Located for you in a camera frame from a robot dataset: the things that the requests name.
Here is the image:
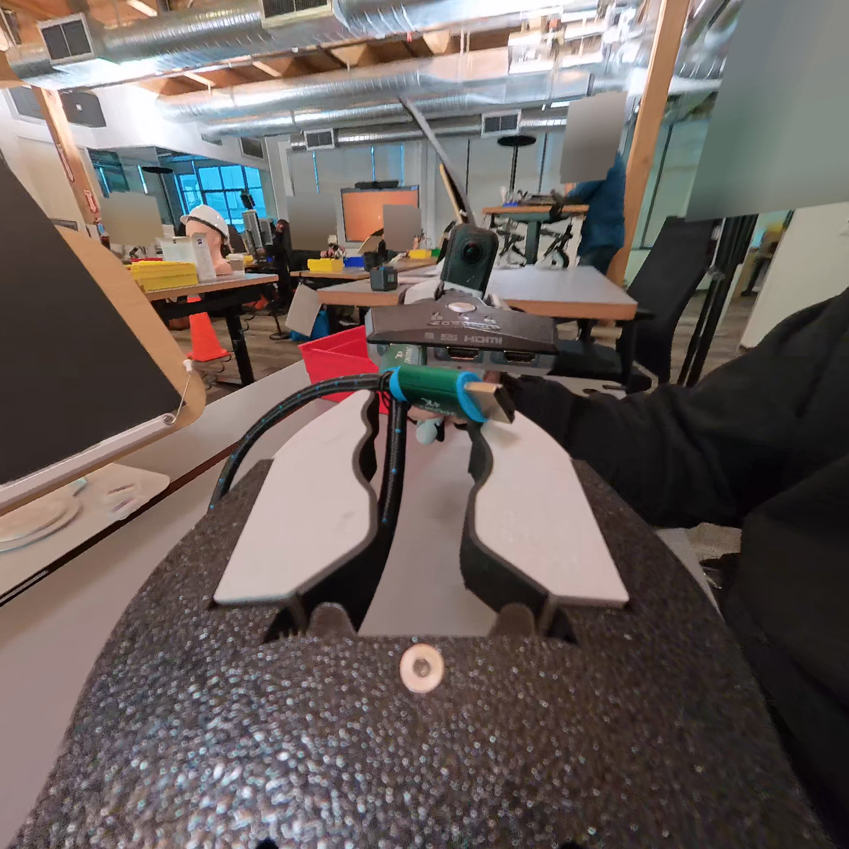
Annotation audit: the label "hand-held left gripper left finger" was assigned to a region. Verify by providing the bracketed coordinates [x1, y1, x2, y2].
[212, 390, 383, 609]

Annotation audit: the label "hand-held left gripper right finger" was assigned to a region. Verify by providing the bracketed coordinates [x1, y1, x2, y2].
[461, 419, 631, 626]

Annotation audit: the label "black video switch box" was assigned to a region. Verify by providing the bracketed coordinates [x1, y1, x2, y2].
[366, 292, 559, 372]

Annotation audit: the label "black braided cable green plugs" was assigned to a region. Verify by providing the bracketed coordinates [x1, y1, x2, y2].
[209, 344, 516, 532]

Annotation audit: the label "person's right forearm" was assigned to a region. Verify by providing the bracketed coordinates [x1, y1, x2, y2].
[507, 285, 849, 532]

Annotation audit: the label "person's right hand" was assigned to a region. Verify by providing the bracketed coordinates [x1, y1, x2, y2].
[405, 405, 468, 432]

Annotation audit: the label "standing table black legs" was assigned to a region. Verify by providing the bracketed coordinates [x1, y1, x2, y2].
[482, 203, 591, 268]

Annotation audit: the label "grey table wooden edge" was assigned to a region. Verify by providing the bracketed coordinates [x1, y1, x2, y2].
[317, 264, 639, 386]
[142, 272, 281, 387]

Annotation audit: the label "orange screen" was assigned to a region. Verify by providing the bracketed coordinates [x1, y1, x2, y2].
[340, 186, 421, 244]

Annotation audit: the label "red plastic bin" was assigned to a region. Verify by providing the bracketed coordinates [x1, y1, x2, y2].
[298, 332, 392, 415]

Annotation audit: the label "white flat tray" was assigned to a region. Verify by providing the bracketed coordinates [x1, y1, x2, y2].
[0, 462, 170, 598]

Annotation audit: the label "grey panel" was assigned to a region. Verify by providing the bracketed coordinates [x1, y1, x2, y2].
[285, 285, 324, 336]

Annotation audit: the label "orange traffic cone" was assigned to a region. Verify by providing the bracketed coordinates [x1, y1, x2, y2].
[189, 312, 229, 363]

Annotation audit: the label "black office chair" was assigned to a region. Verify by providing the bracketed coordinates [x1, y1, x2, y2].
[551, 215, 716, 394]

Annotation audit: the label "wooden pillar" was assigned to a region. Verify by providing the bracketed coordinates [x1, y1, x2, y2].
[607, 0, 694, 287]
[30, 86, 102, 229]

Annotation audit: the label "black tripod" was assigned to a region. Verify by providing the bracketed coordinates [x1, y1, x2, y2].
[677, 212, 757, 389]

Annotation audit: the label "tall white carton box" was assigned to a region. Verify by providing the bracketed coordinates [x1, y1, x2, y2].
[186, 237, 218, 283]

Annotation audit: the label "white hard hat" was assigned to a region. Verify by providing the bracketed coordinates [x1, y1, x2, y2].
[180, 204, 230, 241]

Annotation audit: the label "round white disc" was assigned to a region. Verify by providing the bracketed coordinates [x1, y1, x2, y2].
[0, 494, 80, 551]

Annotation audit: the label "mannequin head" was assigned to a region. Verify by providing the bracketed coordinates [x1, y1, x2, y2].
[184, 219, 234, 276]

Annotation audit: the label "person's torso in black clothing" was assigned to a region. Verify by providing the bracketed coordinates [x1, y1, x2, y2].
[719, 478, 849, 849]

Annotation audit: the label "white peg with cord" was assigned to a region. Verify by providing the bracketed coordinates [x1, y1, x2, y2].
[162, 358, 198, 425]

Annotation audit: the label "silver ventilation duct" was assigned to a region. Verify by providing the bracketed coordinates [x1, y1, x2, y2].
[159, 50, 724, 134]
[0, 0, 518, 74]

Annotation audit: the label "black board with wooden frame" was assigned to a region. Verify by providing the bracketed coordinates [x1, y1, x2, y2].
[0, 156, 208, 505]

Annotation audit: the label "black wall speaker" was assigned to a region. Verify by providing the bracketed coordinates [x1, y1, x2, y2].
[58, 89, 108, 129]

